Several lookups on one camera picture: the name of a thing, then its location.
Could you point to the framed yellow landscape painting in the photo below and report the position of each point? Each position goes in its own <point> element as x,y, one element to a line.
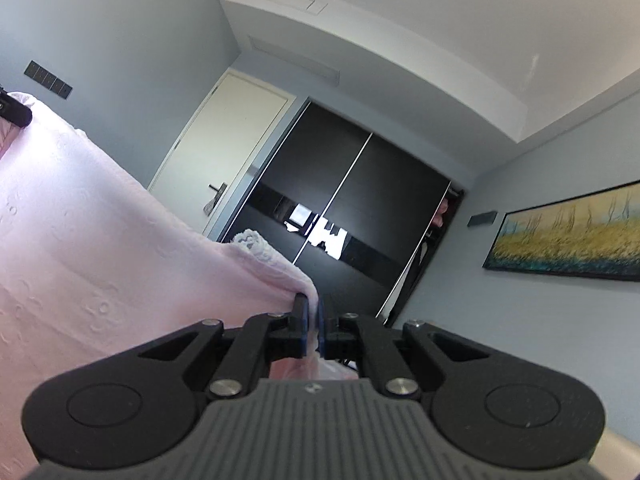
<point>565,235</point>

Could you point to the white room door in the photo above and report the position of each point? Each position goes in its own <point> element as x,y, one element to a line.
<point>220,150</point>

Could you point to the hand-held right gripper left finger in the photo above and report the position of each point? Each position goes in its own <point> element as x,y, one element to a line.
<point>302,320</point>

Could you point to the dark wall switch panel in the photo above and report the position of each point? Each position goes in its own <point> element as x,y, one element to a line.
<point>48,79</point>

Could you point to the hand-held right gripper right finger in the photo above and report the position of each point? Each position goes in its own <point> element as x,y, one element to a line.
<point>321,322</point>

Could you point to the small dark wall panel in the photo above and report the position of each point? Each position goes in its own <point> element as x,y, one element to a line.
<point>482,219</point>

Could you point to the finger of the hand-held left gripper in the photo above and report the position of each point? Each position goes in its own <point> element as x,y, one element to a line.
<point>15,110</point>

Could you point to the pink embossed garment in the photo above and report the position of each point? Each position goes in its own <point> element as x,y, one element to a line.
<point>100,260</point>

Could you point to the black sliding wardrobe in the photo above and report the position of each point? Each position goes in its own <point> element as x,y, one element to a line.
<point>325,160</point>

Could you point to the hanging clothes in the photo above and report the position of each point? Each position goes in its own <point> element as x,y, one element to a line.
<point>438,217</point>

